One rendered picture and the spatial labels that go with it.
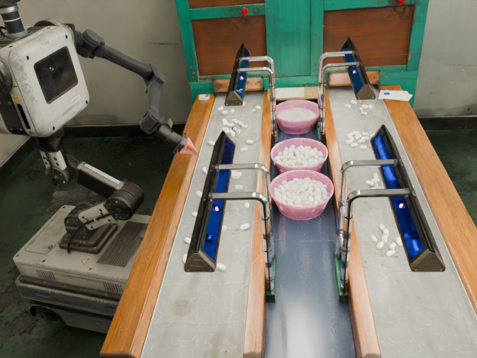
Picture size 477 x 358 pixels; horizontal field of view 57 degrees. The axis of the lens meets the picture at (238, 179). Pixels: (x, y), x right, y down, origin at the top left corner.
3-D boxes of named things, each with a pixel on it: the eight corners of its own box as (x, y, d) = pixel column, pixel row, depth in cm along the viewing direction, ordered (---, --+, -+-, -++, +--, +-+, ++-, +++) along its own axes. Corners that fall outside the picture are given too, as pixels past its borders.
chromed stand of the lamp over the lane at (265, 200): (219, 302, 150) (201, 199, 125) (225, 260, 167) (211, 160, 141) (275, 302, 148) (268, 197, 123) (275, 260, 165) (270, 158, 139)
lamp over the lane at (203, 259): (184, 273, 113) (179, 253, 109) (214, 148, 164) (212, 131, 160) (215, 273, 112) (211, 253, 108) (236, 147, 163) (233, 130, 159)
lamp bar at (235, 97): (224, 106, 192) (222, 91, 188) (236, 56, 243) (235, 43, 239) (243, 105, 191) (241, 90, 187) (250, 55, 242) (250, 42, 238)
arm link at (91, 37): (147, 78, 232) (158, 64, 228) (155, 96, 225) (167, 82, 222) (71, 42, 197) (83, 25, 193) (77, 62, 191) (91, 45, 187)
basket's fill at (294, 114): (276, 134, 240) (276, 125, 237) (277, 116, 258) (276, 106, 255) (318, 133, 238) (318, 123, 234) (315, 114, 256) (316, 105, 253)
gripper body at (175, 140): (187, 133, 200) (173, 124, 198) (184, 145, 192) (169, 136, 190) (180, 143, 204) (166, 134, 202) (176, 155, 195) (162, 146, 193)
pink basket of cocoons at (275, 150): (283, 190, 199) (282, 172, 194) (264, 161, 221) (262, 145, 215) (337, 177, 204) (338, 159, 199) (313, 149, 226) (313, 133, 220)
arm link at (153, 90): (144, 85, 225) (157, 70, 221) (153, 91, 228) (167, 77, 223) (136, 128, 191) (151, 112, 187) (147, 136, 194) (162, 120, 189)
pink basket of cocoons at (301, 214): (269, 226, 181) (268, 207, 175) (270, 187, 202) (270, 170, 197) (336, 225, 177) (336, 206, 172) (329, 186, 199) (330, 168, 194)
